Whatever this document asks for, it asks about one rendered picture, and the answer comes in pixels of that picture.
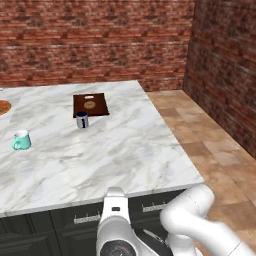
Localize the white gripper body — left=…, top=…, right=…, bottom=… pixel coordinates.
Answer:
left=105, top=186, right=126, bottom=201

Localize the dark drawer front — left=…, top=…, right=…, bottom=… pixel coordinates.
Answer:
left=49, top=200, right=105, bottom=234
left=127, top=189, right=188, bottom=234

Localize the dark brown cutting board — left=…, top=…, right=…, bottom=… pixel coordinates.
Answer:
left=72, top=92, right=111, bottom=119

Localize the round tan pizza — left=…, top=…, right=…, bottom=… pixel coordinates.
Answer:
left=83, top=100, right=97, bottom=111

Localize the dark cupboard door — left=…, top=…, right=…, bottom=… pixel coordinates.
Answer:
left=53, top=229, right=100, bottom=256
left=0, top=211, right=54, bottom=256

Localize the blue and white mug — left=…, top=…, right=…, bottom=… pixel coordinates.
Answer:
left=75, top=111, right=90, bottom=130

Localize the teal mug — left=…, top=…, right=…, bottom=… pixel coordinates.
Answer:
left=12, top=130, right=32, bottom=151

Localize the round orange-brown plate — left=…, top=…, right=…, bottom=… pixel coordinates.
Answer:
left=0, top=100, right=13, bottom=116

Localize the silver drawer handle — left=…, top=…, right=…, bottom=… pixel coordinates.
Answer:
left=141, top=201, right=168, bottom=214
left=73, top=213, right=102, bottom=225

